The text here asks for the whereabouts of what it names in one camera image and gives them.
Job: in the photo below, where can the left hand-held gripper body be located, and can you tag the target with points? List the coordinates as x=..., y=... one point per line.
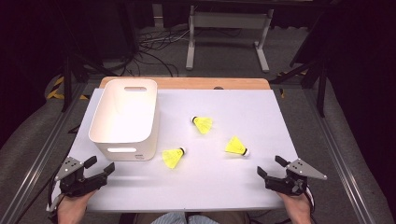
x=73, y=183

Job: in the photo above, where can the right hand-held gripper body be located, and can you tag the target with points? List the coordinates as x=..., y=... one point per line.
x=289, y=185

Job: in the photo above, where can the yellow shuttlecock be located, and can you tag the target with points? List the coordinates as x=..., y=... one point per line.
x=172, y=157
x=235, y=146
x=204, y=124

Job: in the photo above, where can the person's right hand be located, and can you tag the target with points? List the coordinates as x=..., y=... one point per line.
x=299, y=207

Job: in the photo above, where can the person's left hand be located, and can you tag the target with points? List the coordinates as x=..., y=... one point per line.
x=71, y=208

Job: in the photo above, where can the yellow black floor tape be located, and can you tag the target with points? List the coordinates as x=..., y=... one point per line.
x=56, y=90

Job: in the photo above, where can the black tripod stand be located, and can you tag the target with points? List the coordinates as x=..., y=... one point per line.
x=321, y=90
x=67, y=81

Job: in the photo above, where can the person's striped shirt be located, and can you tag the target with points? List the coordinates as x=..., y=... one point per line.
x=183, y=219

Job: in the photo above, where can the aluminium rail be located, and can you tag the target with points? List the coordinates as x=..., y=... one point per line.
x=342, y=165
x=34, y=165

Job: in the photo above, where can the white metal stand frame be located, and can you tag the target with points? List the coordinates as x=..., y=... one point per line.
x=230, y=20

